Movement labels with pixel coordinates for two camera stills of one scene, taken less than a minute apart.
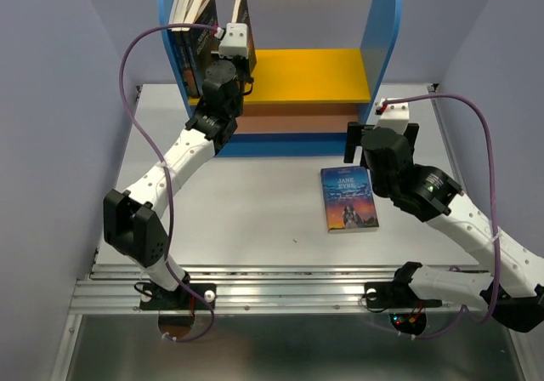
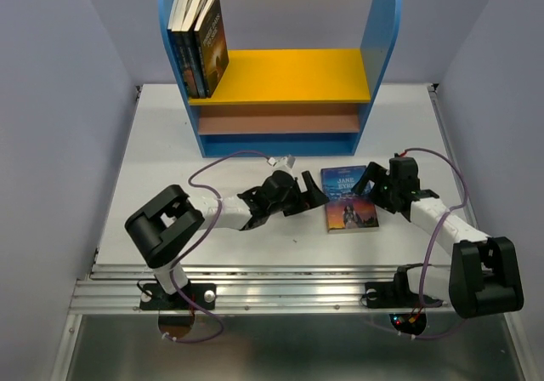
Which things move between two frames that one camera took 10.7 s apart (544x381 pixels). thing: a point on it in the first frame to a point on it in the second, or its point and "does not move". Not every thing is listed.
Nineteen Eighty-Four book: (200, 46) to (189, 28)
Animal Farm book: (179, 40) does not move
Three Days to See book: (241, 14) to (212, 42)
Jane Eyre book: (349, 200) does not move
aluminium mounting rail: (252, 289) does not move
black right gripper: (354, 139) to (374, 173)
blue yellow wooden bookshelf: (301, 100) does not move
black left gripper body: (241, 71) to (293, 197)
